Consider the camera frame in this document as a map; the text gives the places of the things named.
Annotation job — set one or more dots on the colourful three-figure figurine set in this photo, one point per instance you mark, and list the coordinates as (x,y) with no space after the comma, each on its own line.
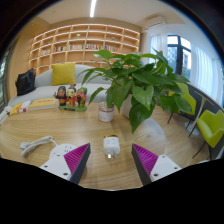
(71,98)

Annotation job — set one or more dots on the small white and pink jar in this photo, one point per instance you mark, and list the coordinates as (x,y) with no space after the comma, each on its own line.
(106,114)

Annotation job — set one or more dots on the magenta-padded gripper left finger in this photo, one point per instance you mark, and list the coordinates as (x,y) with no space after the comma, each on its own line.
(56,165)

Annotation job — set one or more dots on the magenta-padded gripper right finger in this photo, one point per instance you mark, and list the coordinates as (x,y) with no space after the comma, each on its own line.
(163,166)

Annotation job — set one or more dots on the yellow book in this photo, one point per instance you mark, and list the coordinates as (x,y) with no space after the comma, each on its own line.
(43,104)

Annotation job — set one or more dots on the grey sofa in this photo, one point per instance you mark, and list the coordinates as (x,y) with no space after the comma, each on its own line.
(43,88)

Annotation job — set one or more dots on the wooden wall shelf unit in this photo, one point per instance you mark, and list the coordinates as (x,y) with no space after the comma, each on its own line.
(76,40)

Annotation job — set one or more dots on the black bag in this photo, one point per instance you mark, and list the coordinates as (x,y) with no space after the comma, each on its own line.
(25,82)

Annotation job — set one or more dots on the yellow and red booklet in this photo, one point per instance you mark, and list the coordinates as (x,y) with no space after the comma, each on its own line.
(19,108)

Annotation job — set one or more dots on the green potted plant, white pot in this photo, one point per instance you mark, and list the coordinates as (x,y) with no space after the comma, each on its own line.
(133,83)

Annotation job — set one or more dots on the dark-framed window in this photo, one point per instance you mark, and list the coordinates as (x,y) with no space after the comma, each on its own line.
(178,55)

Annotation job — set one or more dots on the white charger with gold rim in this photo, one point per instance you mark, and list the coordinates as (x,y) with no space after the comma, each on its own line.
(111,146)

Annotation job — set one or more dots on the white sheer curtain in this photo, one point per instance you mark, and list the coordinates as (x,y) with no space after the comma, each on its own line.
(159,45)
(203,70)

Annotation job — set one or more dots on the lime green armchair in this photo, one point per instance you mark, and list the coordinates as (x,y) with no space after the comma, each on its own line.
(190,98)
(211,128)

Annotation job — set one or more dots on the yellow cushion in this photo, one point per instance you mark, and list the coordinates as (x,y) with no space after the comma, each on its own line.
(63,74)

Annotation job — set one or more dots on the white air conditioner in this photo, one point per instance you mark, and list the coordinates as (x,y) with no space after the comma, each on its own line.
(155,22)

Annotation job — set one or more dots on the dark-framed glass door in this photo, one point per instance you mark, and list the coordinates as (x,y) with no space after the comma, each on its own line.
(2,81)

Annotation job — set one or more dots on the long ceiling light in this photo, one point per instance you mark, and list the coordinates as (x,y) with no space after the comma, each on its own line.
(93,8)

